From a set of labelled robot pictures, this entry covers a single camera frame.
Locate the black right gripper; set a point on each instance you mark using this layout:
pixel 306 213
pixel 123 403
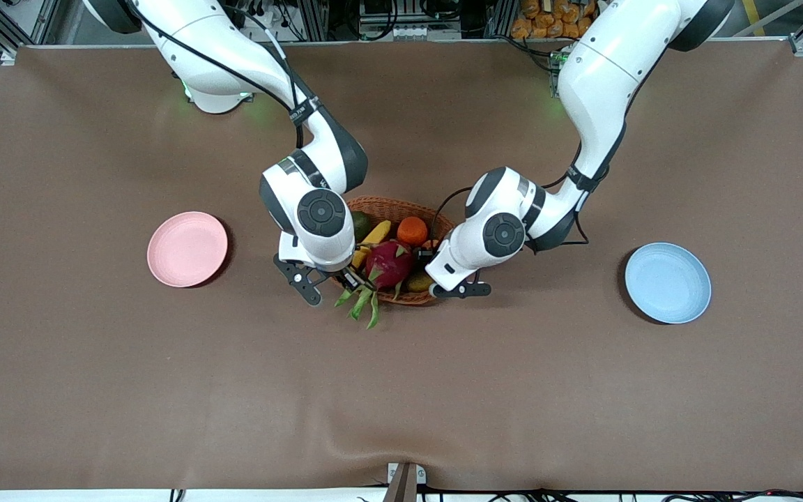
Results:
pixel 346 276

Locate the yellow banana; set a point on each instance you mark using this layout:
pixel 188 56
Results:
pixel 376 233

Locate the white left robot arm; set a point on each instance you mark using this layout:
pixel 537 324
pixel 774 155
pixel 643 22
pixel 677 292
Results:
pixel 603 77

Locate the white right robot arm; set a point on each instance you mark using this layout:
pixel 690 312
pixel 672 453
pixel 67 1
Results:
pixel 234 56

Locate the yellow green mango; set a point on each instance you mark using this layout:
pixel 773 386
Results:
pixel 419 282

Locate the orange fruit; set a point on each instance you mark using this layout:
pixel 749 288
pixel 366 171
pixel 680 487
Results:
pixel 413 231

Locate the pink dragon fruit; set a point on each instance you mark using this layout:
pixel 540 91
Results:
pixel 389 263

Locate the brown wicker basket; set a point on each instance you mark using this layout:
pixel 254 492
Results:
pixel 401 208

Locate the dark green fruit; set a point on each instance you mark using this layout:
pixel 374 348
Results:
pixel 362 224

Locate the brown table cloth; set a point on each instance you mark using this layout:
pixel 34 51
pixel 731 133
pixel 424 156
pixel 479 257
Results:
pixel 401 390

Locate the pink plate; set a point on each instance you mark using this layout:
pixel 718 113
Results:
pixel 187 249

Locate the white power strip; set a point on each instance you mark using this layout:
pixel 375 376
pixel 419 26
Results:
pixel 401 33

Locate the green lit circuit board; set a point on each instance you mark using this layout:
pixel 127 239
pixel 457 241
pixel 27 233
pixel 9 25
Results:
pixel 559 70

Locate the light blue plate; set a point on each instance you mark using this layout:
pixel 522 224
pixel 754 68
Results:
pixel 668 283

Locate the bag of orange items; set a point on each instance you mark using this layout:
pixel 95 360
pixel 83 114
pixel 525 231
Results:
pixel 551 17

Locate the metal table clamp bracket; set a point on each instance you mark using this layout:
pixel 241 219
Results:
pixel 405 481

